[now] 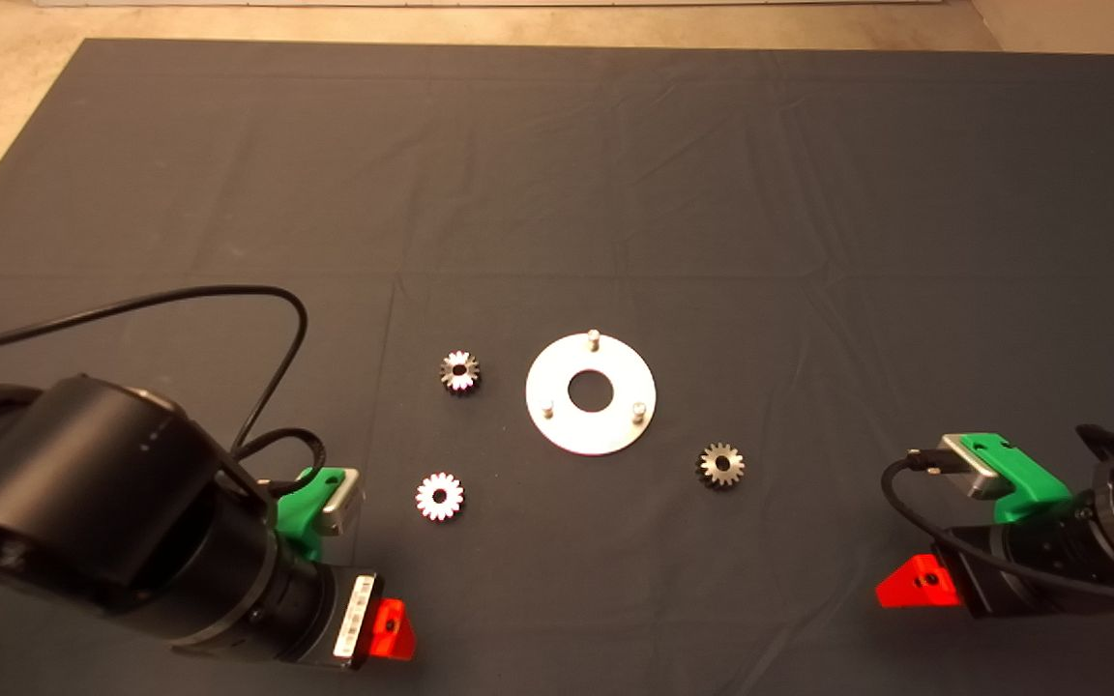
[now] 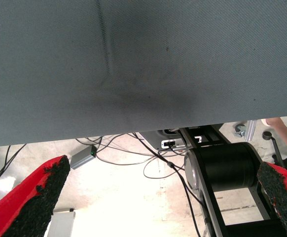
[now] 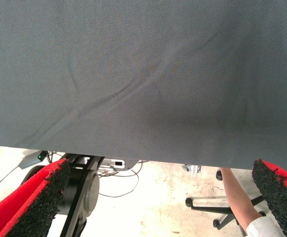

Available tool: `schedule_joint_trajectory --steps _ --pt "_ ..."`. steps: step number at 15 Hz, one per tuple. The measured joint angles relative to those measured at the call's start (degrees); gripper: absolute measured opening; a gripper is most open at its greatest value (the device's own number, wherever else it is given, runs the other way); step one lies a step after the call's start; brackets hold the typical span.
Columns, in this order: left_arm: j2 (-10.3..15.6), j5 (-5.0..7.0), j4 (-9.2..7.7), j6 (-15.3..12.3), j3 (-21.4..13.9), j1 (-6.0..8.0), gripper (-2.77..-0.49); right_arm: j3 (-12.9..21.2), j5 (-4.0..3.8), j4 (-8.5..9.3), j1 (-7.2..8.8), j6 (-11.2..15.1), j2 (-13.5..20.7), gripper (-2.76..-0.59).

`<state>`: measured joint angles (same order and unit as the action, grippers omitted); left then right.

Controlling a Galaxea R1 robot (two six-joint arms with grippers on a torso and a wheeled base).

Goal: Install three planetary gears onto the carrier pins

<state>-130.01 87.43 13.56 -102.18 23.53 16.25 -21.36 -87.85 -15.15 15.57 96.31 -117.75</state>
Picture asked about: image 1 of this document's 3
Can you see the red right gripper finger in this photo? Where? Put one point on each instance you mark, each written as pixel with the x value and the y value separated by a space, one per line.
pixel 920 585

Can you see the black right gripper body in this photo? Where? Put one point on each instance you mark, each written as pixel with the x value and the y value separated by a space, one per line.
pixel 982 575

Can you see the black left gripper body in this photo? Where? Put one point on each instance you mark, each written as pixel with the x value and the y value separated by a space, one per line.
pixel 349 619

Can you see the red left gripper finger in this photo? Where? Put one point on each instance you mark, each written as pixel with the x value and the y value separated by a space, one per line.
pixel 393 628

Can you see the small steel planetary gear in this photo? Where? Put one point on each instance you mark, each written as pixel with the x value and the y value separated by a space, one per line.
pixel 733 472
pixel 449 378
pixel 428 504

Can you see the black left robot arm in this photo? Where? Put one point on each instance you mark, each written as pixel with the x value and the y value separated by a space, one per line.
pixel 83 483

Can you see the round metal carrier plate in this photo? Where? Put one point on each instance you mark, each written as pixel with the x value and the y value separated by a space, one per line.
pixel 605 430

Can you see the dark grey table cloth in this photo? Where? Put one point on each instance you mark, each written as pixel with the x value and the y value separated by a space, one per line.
pixel 615 193

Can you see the green right camera mount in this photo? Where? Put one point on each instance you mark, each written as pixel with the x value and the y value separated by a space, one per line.
pixel 1031 488

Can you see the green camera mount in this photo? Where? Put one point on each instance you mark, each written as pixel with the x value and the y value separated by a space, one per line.
pixel 298 517
pixel 1031 488

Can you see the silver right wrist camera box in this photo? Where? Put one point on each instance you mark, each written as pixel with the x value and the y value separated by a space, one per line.
pixel 978 469

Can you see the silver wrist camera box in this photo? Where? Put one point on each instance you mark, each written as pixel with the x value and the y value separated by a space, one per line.
pixel 978 469
pixel 339 503

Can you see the green left camera mount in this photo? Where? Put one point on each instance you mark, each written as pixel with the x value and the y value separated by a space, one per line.
pixel 298 517

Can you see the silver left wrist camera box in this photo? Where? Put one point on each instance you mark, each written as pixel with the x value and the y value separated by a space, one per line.
pixel 339 503

